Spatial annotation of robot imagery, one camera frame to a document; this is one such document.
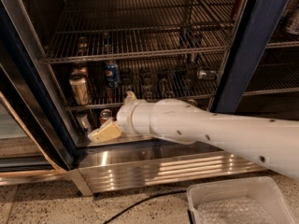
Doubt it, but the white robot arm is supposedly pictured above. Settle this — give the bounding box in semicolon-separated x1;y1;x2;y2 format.
88;91;299;180

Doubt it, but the middle wire fridge shelf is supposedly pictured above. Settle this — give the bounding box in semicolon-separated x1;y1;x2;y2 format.
64;51;226;112

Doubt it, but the open glass fridge door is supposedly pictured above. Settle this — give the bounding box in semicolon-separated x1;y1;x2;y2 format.
0;5;73;186

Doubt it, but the wire fridge shelf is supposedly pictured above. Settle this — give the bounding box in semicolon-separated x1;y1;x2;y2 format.
45;0;235;64
64;51;226;112

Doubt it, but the silver can bottom left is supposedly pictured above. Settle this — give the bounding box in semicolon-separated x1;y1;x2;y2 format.
75;110;93;135

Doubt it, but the right compartment wire shelf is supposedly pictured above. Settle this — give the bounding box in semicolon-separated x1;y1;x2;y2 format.
243;19;299;96

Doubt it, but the orange soda can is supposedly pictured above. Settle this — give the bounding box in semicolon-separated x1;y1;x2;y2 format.
69;72;92;105

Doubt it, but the clear plastic bin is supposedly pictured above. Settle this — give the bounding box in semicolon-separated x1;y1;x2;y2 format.
187;176;297;224

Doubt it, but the bubble wrap sheet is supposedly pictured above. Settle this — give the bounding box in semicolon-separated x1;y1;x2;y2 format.
197;197;276;224

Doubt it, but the red Coca-Cola can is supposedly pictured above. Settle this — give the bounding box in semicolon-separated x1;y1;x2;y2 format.
99;109;112;125

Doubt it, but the upper wire fridge shelf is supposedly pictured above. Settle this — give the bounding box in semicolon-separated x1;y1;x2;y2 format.
45;0;235;64

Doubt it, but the black floor cable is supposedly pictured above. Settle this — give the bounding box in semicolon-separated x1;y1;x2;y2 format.
102;189;188;224

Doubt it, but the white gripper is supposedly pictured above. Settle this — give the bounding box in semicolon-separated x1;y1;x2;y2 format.
88;91;154;143

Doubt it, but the dark blue Pepsi can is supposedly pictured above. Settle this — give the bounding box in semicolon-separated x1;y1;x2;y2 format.
187;99;198;106

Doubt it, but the stainless steel commercial fridge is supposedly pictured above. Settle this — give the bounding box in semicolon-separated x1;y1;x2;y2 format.
0;0;298;195

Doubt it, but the clear lying bottle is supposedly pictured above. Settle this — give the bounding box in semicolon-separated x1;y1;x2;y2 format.
197;68;218;80

